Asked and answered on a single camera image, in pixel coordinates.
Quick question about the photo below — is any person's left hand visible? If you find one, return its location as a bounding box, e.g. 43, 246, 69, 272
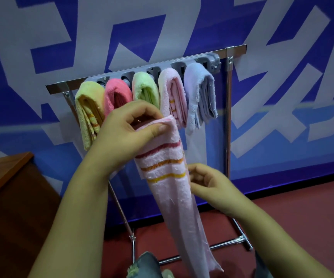
83, 100, 172, 177

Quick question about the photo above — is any person's right hand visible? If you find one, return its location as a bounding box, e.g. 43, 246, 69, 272
187, 163, 253, 219

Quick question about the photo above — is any white pink patterned towel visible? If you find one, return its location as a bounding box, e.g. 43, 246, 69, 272
133, 114, 225, 278
158, 68, 188, 128

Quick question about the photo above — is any yellow striped towel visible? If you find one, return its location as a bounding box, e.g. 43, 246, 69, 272
75, 81, 106, 151

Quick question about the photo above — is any light green towel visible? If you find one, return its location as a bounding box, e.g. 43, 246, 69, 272
131, 71, 161, 109

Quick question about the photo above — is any metal rack frame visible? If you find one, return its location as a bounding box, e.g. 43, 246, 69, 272
45, 44, 254, 265

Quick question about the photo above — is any light blue towel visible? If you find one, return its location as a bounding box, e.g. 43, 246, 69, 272
183, 62, 219, 136

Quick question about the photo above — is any person's right forearm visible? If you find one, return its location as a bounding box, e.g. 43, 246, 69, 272
231, 201, 334, 278

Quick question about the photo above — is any person's left forearm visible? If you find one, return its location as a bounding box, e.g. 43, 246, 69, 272
28, 158, 111, 278

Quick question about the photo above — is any person's right leg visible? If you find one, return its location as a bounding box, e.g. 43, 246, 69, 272
253, 250, 275, 278

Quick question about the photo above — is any person's leg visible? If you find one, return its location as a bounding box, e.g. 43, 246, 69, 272
253, 250, 275, 278
126, 251, 163, 278

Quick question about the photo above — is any person's left leg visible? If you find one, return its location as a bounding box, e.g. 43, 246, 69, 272
126, 251, 163, 278

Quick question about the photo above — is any brown wooden cabinet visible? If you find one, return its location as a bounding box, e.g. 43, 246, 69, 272
0, 152, 63, 278

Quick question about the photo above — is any blue white printed banner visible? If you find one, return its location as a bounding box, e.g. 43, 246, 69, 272
0, 0, 334, 226

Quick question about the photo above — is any grey plastic hook rail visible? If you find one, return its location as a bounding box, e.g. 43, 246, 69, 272
84, 52, 222, 86

